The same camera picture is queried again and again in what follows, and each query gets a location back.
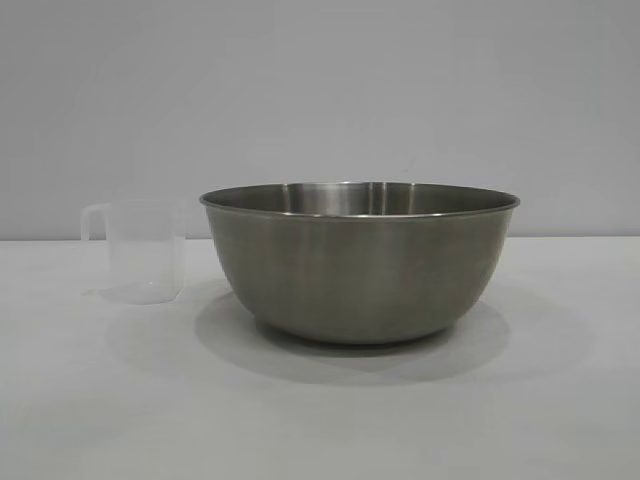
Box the stainless steel mixing bowl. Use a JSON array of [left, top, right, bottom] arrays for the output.
[[198, 179, 522, 346]]

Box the clear plastic measuring cup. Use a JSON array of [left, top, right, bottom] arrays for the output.
[[81, 198, 214, 304]]

